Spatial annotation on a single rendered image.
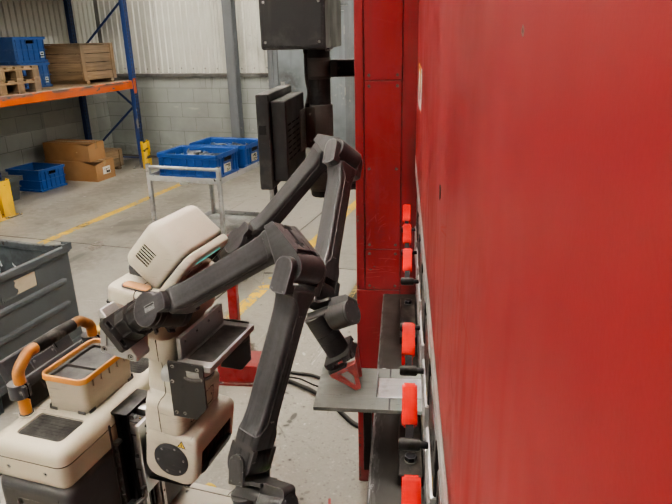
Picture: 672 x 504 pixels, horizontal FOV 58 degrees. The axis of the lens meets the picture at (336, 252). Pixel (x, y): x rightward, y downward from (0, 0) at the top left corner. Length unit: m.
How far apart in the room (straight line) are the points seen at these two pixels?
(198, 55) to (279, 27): 7.39
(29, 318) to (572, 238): 3.54
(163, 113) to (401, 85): 8.17
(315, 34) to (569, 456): 2.16
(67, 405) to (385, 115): 1.34
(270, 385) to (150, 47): 9.14
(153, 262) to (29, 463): 0.65
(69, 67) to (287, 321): 8.13
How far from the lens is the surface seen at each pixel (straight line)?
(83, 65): 8.96
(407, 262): 1.44
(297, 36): 2.30
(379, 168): 2.17
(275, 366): 1.15
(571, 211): 0.18
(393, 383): 1.52
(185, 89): 9.84
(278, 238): 1.14
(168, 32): 9.90
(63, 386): 1.89
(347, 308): 1.36
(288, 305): 1.13
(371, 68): 2.13
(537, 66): 0.23
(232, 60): 9.17
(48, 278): 3.72
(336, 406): 1.44
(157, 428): 1.76
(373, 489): 1.41
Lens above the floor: 1.80
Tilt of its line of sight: 20 degrees down
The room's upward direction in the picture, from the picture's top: 1 degrees counter-clockwise
